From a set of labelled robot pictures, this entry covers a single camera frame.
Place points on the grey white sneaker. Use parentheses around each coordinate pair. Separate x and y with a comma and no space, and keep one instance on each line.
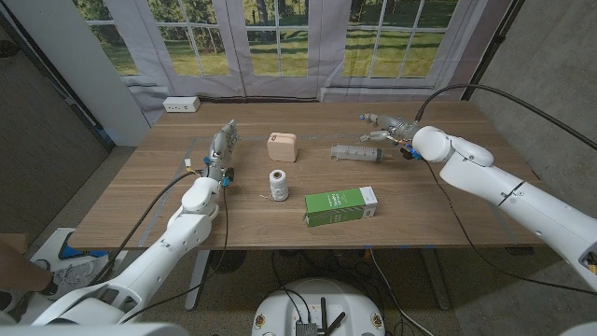
(74,277)

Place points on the black round floor object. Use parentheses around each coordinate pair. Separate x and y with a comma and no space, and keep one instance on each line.
(227,261)

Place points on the black backdrop stand pole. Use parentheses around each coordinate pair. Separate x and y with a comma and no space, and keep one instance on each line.
(499,37)

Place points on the black antenna module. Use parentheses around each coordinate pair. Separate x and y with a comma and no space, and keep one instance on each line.
(306,329)

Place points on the blue wrist connector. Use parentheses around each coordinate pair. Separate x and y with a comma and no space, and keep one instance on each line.
(411,152)
(226,180)

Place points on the white left shoulder cover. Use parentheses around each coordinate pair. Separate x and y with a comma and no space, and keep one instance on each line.
(93,329)

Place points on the white right shoulder cover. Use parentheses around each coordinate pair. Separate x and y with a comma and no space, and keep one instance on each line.
(580,330)

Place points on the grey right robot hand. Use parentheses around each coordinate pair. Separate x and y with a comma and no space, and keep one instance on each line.
(398,128)

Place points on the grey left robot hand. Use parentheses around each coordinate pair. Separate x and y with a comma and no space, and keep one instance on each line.
(221,149)

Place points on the printed window backdrop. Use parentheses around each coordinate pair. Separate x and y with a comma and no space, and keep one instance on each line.
(322,46)

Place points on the blue left wrist connector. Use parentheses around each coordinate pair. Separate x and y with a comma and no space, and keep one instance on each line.
(226,180)

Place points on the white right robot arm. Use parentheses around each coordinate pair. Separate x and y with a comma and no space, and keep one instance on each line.
(490,182)

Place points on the white floor platform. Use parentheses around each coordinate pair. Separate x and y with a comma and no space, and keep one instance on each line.
(56,242)

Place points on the white robot torso base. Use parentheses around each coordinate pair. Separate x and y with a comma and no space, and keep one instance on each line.
(322,298)

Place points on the green and white package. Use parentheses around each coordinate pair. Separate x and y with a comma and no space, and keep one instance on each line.
(336,207)

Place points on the person's lower leg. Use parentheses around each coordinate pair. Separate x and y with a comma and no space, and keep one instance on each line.
(21,268)

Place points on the white pillar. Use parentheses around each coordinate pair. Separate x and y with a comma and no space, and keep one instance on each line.
(70,56)

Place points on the beige rounded box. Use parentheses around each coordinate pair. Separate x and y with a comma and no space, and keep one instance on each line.
(282,147)

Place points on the brown cardboard box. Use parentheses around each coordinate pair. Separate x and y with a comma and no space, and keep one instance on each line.
(11,240)

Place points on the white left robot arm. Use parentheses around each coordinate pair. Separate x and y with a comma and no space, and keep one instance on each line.
(177,238)

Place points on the grey table leg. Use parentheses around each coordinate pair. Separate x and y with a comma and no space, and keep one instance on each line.
(438,280)
(196,280)

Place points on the blue right wrist connector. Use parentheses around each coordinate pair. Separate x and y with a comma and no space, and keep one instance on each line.
(411,152)

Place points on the large clear plastic syringe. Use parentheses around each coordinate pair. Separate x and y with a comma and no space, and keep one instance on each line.
(356,152)

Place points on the white power strip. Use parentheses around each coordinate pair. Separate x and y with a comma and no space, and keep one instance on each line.
(181,104)

